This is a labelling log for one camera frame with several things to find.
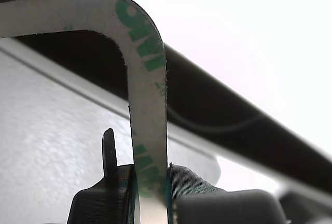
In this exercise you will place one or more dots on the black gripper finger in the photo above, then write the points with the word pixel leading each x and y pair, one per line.
pixel 186 180

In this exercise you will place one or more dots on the black gripper finger with metal tip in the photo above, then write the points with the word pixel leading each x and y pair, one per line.
pixel 103 203

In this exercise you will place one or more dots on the dark grey flat mat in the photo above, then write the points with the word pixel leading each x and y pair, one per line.
pixel 52 130

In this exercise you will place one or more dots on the long black bar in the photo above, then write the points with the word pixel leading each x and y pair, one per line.
pixel 207 91

